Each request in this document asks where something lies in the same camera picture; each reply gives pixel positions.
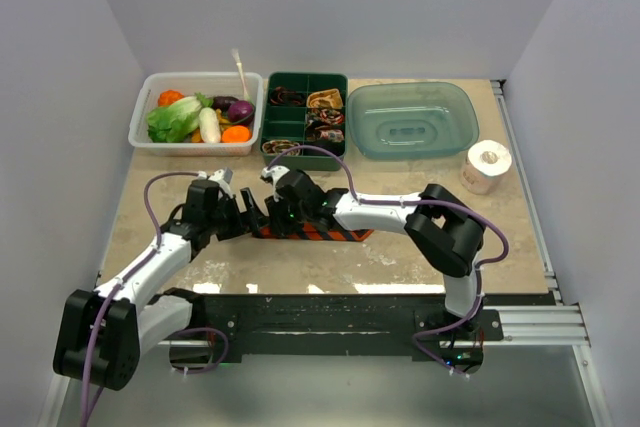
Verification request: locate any orange navy striped tie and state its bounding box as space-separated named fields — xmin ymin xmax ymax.
xmin=252 ymin=224 xmax=374 ymax=242

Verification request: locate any orange pumpkin toy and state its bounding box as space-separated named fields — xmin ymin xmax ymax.
xmin=157 ymin=90 xmax=184 ymax=107

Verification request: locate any aluminium frame rail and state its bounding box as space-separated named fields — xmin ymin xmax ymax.
xmin=491 ymin=80 xmax=613 ymax=426

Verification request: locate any tan rolled tie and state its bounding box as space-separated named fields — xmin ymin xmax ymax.
xmin=306 ymin=88 xmax=344 ymax=109

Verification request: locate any brown swirl rolled tie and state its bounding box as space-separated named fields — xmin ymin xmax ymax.
xmin=262 ymin=139 xmax=300 ymax=156

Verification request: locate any dark eggplant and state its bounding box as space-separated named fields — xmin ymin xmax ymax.
xmin=212 ymin=96 xmax=239 ymax=112

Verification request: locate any white toilet paper roll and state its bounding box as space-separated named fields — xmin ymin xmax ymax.
xmin=460 ymin=140 xmax=512 ymax=195

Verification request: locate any white plastic basket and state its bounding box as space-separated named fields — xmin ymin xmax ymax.
xmin=128 ymin=71 xmax=264 ymax=157

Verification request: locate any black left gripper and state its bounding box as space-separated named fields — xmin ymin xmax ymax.
xmin=206 ymin=188 xmax=268 ymax=242

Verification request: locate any dark patterned rolled tie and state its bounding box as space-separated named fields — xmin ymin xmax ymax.
xmin=306 ymin=108 xmax=345 ymax=126

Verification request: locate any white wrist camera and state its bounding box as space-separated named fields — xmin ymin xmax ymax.
xmin=207 ymin=168 xmax=235 ymax=198
xmin=260 ymin=165 xmax=289 ymax=185

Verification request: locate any green lettuce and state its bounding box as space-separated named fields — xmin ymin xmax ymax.
xmin=146 ymin=93 xmax=213 ymax=143

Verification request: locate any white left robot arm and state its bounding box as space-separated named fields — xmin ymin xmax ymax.
xmin=53 ymin=180 xmax=268 ymax=391

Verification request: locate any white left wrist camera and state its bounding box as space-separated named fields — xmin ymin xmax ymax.
xmin=207 ymin=168 xmax=235 ymax=198

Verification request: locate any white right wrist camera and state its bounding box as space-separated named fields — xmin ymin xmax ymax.
xmin=260 ymin=165 xmax=289 ymax=185

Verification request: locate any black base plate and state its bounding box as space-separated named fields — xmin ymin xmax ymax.
xmin=167 ymin=288 xmax=504 ymax=369

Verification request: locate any white scallion stalk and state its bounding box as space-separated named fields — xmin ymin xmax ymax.
xmin=231 ymin=48 xmax=251 ymax=102

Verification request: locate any white radish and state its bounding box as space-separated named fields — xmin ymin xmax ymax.
xmin=199 ymin=108 xmax=221 ymax=144

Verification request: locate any green compartment box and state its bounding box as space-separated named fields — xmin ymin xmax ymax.
xmin=258 ymin=72 xmax=348 ymax=171

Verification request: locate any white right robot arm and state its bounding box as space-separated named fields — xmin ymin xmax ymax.
xmin=261 ymin=166 xmax=485 ymax=340

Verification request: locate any teal plastic tub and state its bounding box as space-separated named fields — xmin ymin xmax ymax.
xmin=346 ymin=81 xmax=479 ymax=161

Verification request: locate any purple onion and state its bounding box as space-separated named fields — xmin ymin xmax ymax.
xmin=227 ymin=100 xmax=255 ymax=125

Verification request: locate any orange carrot slice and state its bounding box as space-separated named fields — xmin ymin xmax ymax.
xmin=221 ymin=125 xmax=252 ymax=143

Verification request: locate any black orange rolled tie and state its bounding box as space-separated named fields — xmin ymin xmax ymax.
xmin=269 ymin=86 xmax=307 ymax=106

